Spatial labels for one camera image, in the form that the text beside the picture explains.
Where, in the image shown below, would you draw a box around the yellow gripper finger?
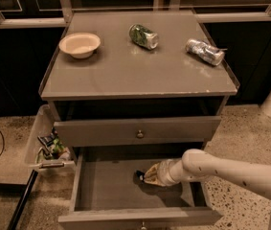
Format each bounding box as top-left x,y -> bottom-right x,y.
144,178 -> 166,187
145,163 -> 159,180

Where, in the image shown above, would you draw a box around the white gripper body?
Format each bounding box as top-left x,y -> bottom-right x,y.
157,159 -> 176,187

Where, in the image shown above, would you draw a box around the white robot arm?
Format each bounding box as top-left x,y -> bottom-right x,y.
145,90 -> 271,230

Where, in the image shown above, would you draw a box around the round brass drawer knob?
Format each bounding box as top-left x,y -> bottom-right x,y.
136,130 -> 145,139

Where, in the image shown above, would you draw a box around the grey upper drawer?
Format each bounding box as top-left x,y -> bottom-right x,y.
54,116 -> 220,147

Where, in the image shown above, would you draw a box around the grey open middle drawer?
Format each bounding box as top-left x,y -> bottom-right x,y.
58,145 -> 221,230

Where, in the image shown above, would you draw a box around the grey drawer cabinet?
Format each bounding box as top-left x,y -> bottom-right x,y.
38,11 -> 240,230

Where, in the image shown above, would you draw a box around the snack packets in bin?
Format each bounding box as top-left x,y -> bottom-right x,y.
35,128 -> 71,163

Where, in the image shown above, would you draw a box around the clear plastic side bin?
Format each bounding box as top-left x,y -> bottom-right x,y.
25,104 -> 75,174

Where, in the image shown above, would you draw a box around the silver crushed soda can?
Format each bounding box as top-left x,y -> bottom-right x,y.
185,38 -> 225,66

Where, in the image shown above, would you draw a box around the green crushed soda can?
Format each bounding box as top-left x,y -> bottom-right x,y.
128,24 -> 159,50

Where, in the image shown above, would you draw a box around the metal railing frame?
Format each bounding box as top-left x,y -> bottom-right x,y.
0,0 -> 271,30

